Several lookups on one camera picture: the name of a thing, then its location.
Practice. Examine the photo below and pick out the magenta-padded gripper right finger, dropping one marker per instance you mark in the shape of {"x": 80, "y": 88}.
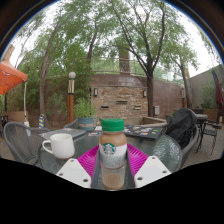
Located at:
{"x": 151, "y": 170}

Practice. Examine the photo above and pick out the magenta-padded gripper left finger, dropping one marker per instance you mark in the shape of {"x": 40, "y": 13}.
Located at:
{"x": 74, "y": 171}

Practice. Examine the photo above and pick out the green-capped coffee drink bottle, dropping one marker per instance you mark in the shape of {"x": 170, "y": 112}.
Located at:
{"x": 113, "y": 146}

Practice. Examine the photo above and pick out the white ceramic mug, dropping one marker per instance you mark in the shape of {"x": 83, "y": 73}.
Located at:
{"x": 63, "y": 146}

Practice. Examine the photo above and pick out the green plant in blue pot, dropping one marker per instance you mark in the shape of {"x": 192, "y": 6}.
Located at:
{"x": 85, "y": 121}

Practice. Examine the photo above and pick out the black jacket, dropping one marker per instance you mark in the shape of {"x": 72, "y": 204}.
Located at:
{"x": 181, "y": 128}

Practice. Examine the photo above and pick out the grey utility box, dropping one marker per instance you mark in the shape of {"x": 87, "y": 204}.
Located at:
{"x": 156, "y": 110}

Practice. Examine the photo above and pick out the dark patio table with chairs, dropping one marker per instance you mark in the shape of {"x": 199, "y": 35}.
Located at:
{"x": 210, "y": 131}

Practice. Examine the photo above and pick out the dark-trunk tree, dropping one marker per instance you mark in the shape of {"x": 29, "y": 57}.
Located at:
{"x": 150, "y": 93}

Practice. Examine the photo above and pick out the leaning pale-trunk tree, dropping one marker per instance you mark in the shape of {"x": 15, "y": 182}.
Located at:
{"x": 43, "y": 83}

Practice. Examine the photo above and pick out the maroon closed patio umbrella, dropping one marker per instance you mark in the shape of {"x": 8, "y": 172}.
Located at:
{"x": 218, "y": 90}

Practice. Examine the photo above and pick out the orange patio umbrella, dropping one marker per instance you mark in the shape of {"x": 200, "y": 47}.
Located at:
{"x": 10, "y": 78}

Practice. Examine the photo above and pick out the blue yellow striped post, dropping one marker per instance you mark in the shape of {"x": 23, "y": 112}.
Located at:
{"x": 41, "y": 121}

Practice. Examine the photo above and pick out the wooden lamp post with globe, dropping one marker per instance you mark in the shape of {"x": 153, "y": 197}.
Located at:
{"x": 71, "y": 100}

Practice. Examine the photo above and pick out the wall lantern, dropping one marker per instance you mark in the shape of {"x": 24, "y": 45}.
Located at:
{"x": 95, "y": 92}
{"x": 145, "y": 93}

